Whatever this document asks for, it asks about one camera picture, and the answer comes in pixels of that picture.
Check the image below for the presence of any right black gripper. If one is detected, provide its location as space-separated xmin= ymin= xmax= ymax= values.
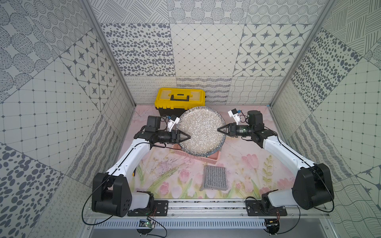
xmin=217 ymin=122 xmax=254 ymax=138

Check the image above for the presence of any speckled silver plate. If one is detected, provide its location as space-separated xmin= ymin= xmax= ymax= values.
xmin=176 ymin=106 xmax=226 ymax=157

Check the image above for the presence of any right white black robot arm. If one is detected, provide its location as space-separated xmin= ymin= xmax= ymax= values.
xmin=217 ymin=109 xmax=334 ymax=212

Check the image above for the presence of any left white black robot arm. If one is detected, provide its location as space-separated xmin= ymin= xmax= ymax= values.
xmin=90 ymin=115 xmax=190 ymax=217

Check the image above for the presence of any pink plastic basket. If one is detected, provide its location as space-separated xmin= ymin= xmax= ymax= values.
xmin=171 ymin=149 xmax=220 ymax=165

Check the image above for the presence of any yellow black toolbox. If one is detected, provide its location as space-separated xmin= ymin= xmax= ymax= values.
xmin=154 ymin=88 xmax=206 ymax=117

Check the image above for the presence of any left circuit board module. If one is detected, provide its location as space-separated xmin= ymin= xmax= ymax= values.
xmin=137 ymin=219 xmax=155 ymax=236

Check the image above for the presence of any right black module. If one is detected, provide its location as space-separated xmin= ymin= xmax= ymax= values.
xmin=264 ymin=219 xmax=280 ymax=235

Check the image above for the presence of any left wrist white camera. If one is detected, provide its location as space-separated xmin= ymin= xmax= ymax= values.
xmin=167 ymin=115 xmax=180 ymax=132

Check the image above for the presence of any wrist white camera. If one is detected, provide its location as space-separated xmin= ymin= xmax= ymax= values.
xmin=228 ymin=109 xmax=241 ymax=125
xmin=167 ymin=115 xmax=180 ymax=132

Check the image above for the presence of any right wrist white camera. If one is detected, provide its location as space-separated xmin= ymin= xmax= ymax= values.
xmin=228 ymin=109 xmax=241 ymax=125

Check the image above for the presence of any aluminium mounting rail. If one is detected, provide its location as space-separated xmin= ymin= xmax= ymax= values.
xmin=84 ymin=198 xmax=330 ymax=220

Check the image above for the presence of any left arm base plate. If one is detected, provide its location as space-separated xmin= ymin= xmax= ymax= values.
xmin=128 ymin=200 xmax=169 ymax=217

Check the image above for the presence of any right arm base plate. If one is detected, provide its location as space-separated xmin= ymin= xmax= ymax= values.
xmin=245 ymin=200 xmax=287 ymax=217

